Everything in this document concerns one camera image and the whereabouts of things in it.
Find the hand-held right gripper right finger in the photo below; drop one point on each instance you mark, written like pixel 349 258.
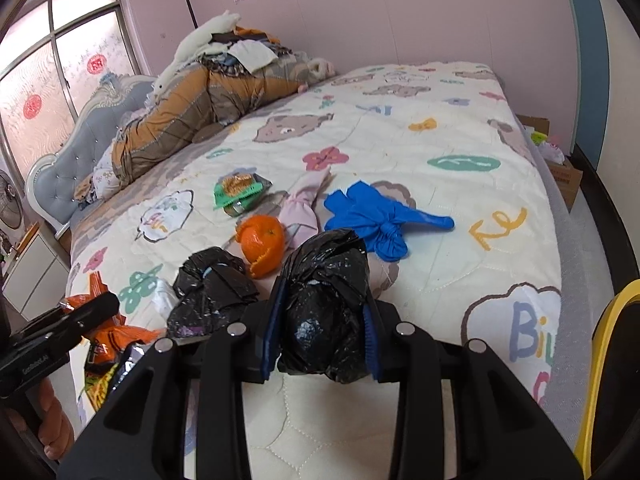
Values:
pixel 371 342

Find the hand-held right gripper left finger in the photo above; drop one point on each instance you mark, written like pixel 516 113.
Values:
pixel 272 332

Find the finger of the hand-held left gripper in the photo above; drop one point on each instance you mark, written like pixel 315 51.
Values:
pixel 92 310

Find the orange snack wrapper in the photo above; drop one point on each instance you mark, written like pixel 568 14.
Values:
pixel 107 352

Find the large black plastic bag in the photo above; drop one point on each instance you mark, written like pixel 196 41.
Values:
pixel 325 305

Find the orange peel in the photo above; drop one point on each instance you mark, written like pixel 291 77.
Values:
pixel 261 247

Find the blue knotted glove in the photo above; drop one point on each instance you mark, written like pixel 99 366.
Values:
pixel 370 220

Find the pink knotted glove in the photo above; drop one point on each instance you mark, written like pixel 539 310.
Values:
pixel 300 207

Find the yellow bin with black liner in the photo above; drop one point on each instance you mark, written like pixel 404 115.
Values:
pixel 607 375

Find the person's left hand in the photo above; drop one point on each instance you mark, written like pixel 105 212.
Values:
pixel 56 420

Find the white cabinet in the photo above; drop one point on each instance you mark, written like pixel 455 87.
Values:
pixel 35 270

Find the small tied black plastic bag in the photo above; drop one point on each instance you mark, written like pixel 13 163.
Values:
pixel 210 295

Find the floral pillow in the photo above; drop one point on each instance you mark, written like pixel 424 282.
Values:
pixel 102 175

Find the electric fan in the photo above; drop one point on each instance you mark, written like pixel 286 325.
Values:
pixel 9 202

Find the green snack wrapper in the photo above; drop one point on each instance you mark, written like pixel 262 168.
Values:
pixel 240 191

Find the blue tufted headboard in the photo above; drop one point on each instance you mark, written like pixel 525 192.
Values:
pixel 75 160

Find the round red window sticker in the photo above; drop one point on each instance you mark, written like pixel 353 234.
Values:
pixel 32 106
pixel 96 65

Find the frosted window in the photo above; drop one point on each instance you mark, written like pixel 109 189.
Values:
pixel 60 75

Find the brown folded quilt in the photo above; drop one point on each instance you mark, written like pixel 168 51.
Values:
pixel 200 95

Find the cardboard box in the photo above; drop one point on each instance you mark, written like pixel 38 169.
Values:
pixel 562 172

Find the white folded cloth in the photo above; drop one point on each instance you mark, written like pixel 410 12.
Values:
pixel 252 55

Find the white plush toy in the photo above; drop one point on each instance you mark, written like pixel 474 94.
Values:
pixel 192 42

